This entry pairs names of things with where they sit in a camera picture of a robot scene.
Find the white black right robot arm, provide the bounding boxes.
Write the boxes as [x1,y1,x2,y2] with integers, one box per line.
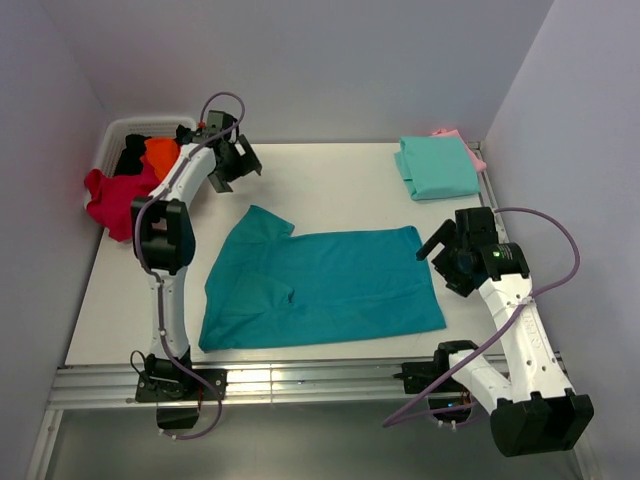
[416,207,594,457]

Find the white plastic laundry basket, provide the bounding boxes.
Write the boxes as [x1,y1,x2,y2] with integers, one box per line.
[84,117,195,209]

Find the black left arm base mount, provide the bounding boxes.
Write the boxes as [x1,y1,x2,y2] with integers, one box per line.
[134,369,227,432]

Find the magenta t shirt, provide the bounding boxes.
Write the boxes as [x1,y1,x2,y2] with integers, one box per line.
[84,163,160,242]

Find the teal t shirt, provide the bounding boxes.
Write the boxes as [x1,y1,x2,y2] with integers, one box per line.
[199,206,446,352]

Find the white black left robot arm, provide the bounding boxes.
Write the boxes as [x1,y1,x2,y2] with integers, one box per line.
[131,110,262,399]

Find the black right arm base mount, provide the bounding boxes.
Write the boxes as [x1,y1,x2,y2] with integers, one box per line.
[393,361,473,427]

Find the folded mint t shirt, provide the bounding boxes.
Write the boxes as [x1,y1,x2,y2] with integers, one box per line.
[394,136,480,201]

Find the black t shirt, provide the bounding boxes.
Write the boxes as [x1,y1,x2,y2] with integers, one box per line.
[114,124,193,176]

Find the orange t shirt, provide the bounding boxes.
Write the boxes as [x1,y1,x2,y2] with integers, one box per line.
[141,137,181,181]

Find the folded pink t shirt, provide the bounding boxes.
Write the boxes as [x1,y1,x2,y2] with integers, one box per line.
[432,128,487,174]

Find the aluminium table edge rail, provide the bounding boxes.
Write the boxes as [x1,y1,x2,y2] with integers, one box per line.
[45,358,409,411]

